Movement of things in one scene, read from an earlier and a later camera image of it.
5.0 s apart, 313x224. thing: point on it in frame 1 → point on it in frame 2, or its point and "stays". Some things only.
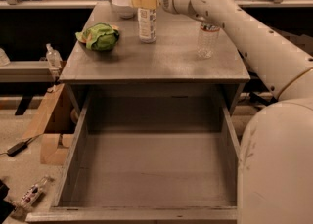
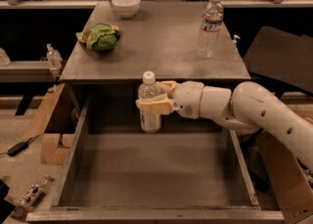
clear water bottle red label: x=207 y=39 stays
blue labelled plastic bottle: x=147 y=20 → x=149 y=122
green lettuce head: x=100 y=37 stays
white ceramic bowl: x=122 y=4 stays
